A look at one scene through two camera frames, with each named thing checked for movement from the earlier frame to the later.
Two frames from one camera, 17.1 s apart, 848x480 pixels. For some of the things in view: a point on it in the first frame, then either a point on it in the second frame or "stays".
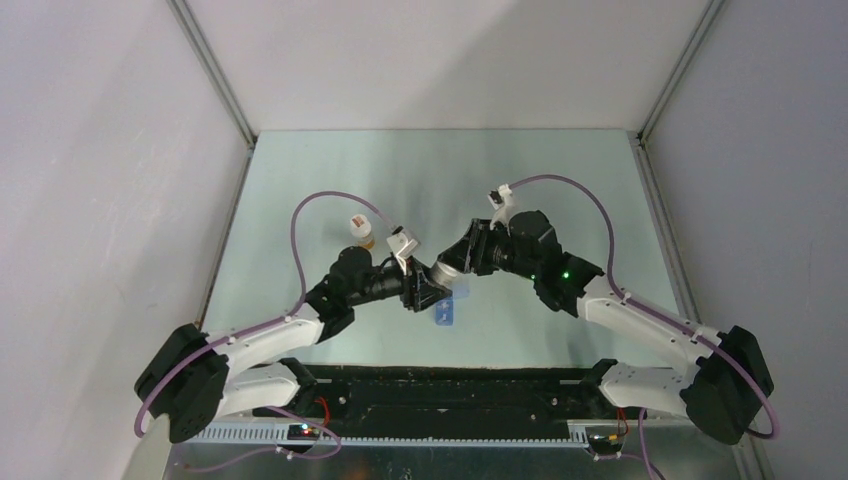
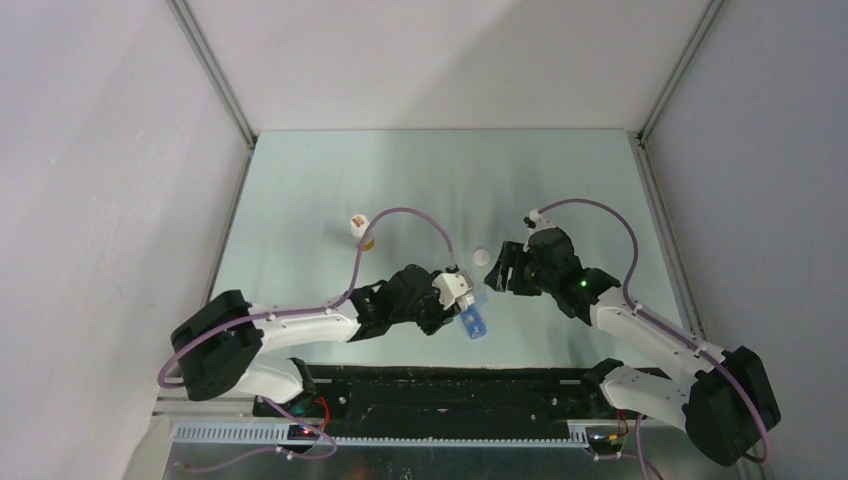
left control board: x=302 y=432 stays
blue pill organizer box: x=445 y=308 to x=474 y=322
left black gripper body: x=410 y=294 to x=430 y=314
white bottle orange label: x=360 y=227 stays
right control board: x=606 y=440 stays
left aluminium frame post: x=218 y=77 stays
